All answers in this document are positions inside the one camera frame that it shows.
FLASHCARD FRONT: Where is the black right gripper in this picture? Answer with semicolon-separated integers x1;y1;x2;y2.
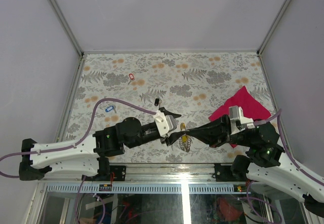
185;113;254;147

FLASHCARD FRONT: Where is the yellow tagged key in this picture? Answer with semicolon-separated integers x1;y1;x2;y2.
180;123;186;131

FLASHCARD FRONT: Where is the large keyring with yellow grip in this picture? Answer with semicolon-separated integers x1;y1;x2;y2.
179;134;192;153

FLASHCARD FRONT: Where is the blue tagged key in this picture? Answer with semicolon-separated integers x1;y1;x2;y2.
105;105;116;113

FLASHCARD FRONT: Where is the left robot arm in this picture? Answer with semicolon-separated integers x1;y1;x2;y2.
19;107;180;181

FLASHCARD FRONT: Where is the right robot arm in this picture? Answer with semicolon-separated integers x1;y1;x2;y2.
187;115;323;217

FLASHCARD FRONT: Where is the black tagged key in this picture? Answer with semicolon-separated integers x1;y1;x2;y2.
154;98;162;107

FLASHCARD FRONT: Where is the pink cloth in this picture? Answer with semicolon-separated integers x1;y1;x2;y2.
208;86;272;148

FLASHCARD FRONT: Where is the floral tablecloth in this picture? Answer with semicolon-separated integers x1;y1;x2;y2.
72;53;288;164

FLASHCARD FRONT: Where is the red tagged key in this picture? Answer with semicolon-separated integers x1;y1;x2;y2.
128;73;135;84

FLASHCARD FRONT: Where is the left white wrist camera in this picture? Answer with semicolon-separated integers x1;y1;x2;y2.
153;110;177;137

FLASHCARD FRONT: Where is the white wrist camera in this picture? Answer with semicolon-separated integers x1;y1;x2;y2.
153;110;177;137
229;106;255;135

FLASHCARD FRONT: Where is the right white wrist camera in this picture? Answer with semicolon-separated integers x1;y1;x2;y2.
229;106;255;135

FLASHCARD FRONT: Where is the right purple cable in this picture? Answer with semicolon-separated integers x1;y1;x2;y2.
255;108;324;188

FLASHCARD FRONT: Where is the purple cable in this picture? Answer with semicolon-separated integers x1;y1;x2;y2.
0;98;158;178
255;108;324;188

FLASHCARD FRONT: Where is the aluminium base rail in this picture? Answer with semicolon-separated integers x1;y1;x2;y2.
41;161;238;184

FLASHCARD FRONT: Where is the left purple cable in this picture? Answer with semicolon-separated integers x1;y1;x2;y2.
0;98;158;178

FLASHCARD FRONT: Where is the white slotted cable duct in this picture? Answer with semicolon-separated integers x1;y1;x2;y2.
46;183;235;194

